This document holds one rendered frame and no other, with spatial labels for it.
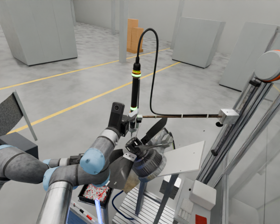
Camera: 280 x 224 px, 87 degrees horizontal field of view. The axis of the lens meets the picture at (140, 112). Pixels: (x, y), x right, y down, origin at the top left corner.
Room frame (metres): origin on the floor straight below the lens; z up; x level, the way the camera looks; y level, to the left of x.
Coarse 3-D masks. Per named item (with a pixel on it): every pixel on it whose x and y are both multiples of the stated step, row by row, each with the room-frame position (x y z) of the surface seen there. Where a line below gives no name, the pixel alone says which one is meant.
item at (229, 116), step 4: (220, 112) 0.81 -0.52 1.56; (224, 112) 0.79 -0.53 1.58; (228, 112) 0.79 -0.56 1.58; (232, 112) 0.80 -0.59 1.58; (236, 112) 0.81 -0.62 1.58; (224, 116) 0.77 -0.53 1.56; (228, 116) 0.76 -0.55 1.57; (232, 116) 0.77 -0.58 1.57; (236, 116) 0.77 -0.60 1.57; (220, 120) 0.78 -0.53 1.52; (224, 120) 0.76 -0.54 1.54; (228, 120) 0.77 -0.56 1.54; (232, 120) 0.77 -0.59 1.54; (236, 120) 0.78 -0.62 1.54
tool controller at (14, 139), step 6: (12, 132) 0.74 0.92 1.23; (0, 138) 0.66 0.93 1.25; (6, 138) 0.67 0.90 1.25; (12, 138) 0.68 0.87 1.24; (18, 138) 0.69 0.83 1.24; (24, 138) 0.70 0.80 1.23; (0, 144) 0.63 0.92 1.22; (6, 144) 0.62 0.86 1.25; (12, 144) 0.62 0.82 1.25; (18, 144) 0.63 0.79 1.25; (24, 144) 0.64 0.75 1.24; (30, 144) 0.65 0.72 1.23; (24, 150) 0.59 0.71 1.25; (30, 150) 0.61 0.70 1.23; (36, 150) 0.64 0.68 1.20; (36, 156) 0.62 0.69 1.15
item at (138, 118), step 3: (138, 114) 0.71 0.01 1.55; (141, 114) 0.71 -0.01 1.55; (138, 117) 0.68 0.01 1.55; (141, 117) 0.68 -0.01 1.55; (138, 120) 0.67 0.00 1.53; (138, 123) 0.68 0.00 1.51; (129, 126) 0.69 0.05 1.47; (135, 126) 0.69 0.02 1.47; (138, 126) 0.68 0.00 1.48; (129, 129) 0.66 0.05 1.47; (132, 129) 0.66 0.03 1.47; (135, 129) 0.67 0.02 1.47
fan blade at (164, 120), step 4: (160, 120) 0.90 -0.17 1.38; (164, 120) 0.96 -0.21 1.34; (156, 124) 0.89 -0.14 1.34; (160, 124) 0.93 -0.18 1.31; (164, 124) 0.99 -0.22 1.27; (152, 128) 0.87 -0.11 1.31; (156, 128) 0.91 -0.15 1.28; (160, 128) 0.95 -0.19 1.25; (148, 132) 0.85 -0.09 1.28; (152, 132) 0.88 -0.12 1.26; (156, 132) 0.92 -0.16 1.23; (148, 136) 0.85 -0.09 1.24; (152, 136) 0.88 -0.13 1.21
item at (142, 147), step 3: (153, 144) 0.63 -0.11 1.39; (156, 144) 0.61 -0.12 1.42; (162, 144) 0.59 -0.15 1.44; (165, 144) 0.65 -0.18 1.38; (141, 147) 0.60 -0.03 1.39; (144, 147) 0.58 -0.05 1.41; (147, 147) 0.57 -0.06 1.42; (150, 147) 0.56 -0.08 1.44; (153, 147) 0.56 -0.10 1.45; (141, 150) 0.54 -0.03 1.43
